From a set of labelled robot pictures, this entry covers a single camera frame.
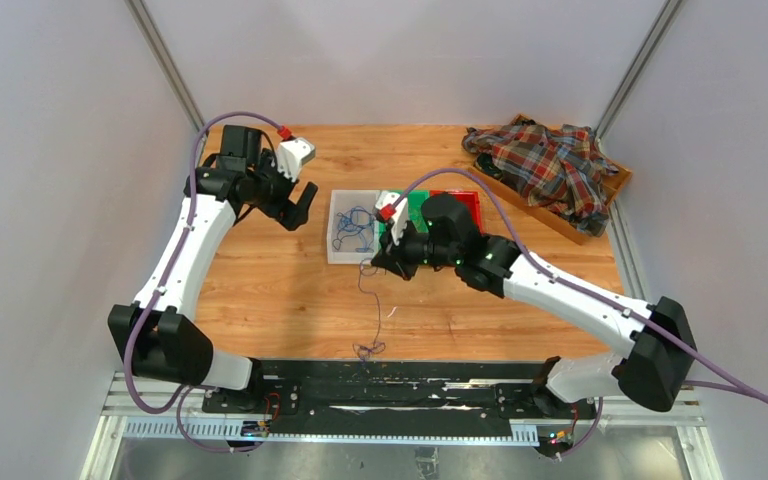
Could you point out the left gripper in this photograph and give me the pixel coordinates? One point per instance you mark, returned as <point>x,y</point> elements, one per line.
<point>285,206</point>

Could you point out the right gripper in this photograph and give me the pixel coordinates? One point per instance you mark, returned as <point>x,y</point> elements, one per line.
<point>391,256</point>

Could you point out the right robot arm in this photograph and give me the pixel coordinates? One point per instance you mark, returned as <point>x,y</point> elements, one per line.
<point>650,344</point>

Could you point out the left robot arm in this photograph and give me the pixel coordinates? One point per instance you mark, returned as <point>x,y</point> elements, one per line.
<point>156,334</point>

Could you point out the green plastic bin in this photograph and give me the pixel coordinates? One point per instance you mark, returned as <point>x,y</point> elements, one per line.
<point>413,202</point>

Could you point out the white plastic bin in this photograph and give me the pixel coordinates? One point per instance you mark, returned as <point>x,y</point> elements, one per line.
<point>351,231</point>

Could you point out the red plastic bin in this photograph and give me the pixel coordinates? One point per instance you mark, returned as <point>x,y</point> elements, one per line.
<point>470,199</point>

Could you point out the plaid shirt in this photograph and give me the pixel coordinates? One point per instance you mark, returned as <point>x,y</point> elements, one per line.
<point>550,169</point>

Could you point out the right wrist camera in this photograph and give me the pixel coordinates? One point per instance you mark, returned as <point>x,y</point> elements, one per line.
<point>391,209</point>

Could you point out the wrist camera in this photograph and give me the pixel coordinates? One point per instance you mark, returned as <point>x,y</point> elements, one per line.
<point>292,155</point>
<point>391,209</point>

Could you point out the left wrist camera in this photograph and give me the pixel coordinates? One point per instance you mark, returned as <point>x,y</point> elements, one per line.
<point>292,155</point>

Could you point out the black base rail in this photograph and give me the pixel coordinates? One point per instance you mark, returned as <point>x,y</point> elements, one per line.
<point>419,403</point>

